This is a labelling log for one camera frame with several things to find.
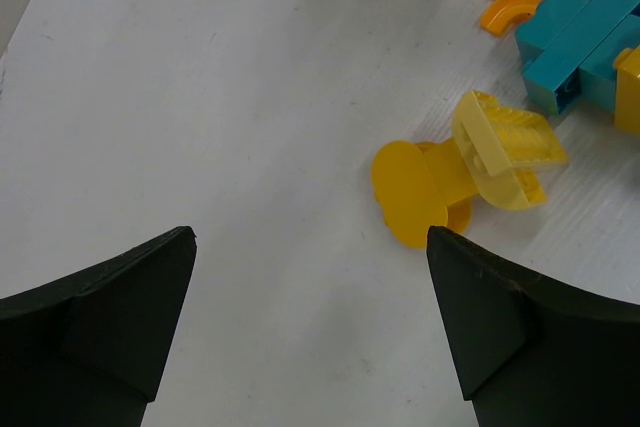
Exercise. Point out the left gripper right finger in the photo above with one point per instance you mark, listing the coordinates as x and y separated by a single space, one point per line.
530 350

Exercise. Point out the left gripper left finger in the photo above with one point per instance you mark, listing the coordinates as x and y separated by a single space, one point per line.
90 348

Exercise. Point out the yellow face lego piece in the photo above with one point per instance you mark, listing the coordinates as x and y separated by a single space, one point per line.
420 185

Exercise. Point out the translucent yellow lego brick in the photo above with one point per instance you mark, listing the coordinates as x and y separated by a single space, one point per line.
503 148

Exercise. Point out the small yellow square lego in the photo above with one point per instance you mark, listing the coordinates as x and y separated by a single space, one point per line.
627 97

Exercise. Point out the teal cross lego brick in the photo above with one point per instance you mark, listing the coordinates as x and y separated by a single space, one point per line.
568 47

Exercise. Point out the orange curved lego piece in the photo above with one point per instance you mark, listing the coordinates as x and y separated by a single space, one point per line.
500 15

